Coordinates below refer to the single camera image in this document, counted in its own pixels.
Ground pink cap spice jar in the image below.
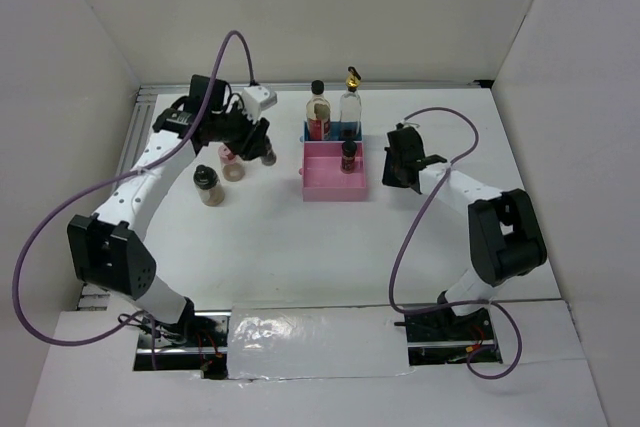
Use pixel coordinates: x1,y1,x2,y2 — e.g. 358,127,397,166
218,145,245,182

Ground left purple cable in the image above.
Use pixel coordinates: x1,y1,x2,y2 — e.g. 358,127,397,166
11,29,259,371

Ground black round cap jar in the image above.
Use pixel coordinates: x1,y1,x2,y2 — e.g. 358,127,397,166
193,165,225,207

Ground black cap spice jar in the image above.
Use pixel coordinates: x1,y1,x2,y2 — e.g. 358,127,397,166
341,140,357,174

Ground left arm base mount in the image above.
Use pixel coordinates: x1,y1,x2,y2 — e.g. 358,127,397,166
132,311,231,380

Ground pink plastic bin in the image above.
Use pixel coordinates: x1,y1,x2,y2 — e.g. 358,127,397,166
299,141,369,202

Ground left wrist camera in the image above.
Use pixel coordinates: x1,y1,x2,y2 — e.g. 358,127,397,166
241,85,277,121

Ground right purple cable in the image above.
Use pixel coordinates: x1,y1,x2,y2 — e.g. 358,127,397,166
388,106,526,379

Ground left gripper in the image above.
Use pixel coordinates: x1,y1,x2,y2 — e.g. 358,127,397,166
211,99,271,163

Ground blue plastic bin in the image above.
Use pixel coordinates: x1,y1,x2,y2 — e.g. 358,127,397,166
300,121,362,142

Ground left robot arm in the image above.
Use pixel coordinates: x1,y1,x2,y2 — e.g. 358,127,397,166
67,75,277,346

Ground purple cable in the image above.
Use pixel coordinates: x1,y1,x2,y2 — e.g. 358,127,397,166
388,106,526,379
11,29,259,371

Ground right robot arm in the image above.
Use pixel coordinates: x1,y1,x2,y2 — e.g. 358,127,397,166
383,123,547,339

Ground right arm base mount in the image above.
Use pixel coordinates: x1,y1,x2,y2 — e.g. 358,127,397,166
394,308,502,366

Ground soy sauce bottle red label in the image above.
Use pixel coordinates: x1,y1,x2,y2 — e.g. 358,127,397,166
306,80,331,141

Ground aluminium frame rail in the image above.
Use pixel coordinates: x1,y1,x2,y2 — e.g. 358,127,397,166
74,78,494,310

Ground small black pepper shaker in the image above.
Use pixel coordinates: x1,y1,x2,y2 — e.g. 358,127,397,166
261,147,277,167

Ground square glass bottle gold spout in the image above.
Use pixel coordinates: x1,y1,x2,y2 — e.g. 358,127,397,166
340,66,362,140

